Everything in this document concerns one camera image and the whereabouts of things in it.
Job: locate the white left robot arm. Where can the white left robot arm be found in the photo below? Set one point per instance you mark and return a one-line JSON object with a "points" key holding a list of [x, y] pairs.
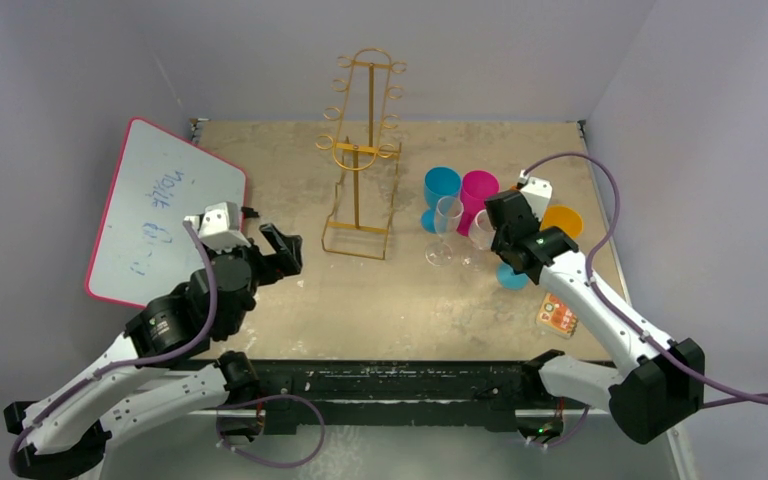
{"points": [[69, 433]]}

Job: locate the yellow plastic wine glass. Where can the yellow plastic wine glass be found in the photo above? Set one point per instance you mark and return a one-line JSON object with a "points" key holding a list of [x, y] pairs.
{"points": [[565, 218]]}

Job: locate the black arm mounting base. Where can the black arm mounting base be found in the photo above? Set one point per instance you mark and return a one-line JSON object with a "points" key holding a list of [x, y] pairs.
{"points": [[498, 396]]}

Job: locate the blue wine glass row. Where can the blue wine glass row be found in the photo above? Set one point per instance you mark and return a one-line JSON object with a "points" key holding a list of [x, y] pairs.
{"points": [[439, 181], [509, 279]]}

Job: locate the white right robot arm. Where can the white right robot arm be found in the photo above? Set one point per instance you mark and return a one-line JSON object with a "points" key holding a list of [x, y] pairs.
{"points": [[654, 381]]}

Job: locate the magenta plastic wine glass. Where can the magenta plastic wine glass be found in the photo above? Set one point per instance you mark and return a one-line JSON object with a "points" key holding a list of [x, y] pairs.
{"points": [[476, 187]]}

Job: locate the orange patterned card box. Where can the orange patterned card box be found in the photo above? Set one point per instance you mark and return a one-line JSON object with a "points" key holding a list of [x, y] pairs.
{"points": [[556, 318]]}

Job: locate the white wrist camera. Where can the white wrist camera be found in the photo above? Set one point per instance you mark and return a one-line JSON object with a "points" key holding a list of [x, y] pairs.
{"points": [[537, 192], [222, 224]]}

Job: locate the clear wine glass front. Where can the clear wine glass front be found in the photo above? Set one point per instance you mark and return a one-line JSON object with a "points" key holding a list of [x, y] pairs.
{"points": [[446, 219]]}

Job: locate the clear wine glass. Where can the clear wine glass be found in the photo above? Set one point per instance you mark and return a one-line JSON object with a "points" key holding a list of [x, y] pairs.
{"points": [[480, 235], [446, 219]]}

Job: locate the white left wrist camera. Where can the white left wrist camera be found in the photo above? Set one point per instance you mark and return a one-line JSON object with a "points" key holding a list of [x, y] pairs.
{"points": [[222, 224]]}

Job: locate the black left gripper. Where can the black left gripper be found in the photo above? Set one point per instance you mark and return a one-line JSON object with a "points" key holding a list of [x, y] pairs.
{"points": [[276, 266]]}

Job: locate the black whiteboard clip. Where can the black whiteboard clip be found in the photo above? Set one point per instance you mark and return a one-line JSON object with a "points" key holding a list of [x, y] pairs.
{"points": [[249, 213]]}

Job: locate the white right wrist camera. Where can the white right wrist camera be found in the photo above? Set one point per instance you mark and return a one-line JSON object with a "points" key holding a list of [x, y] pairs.
{"points": [[537, 192]]}

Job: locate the gold wire glass rack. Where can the gold wire glass rack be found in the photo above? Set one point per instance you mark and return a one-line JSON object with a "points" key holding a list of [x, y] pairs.
{"points": [[360, 143]]}

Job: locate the pink framed whiteboard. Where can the pink framed whiteboard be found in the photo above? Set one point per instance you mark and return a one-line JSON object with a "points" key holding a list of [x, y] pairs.
{"points": [[142, 250]]}

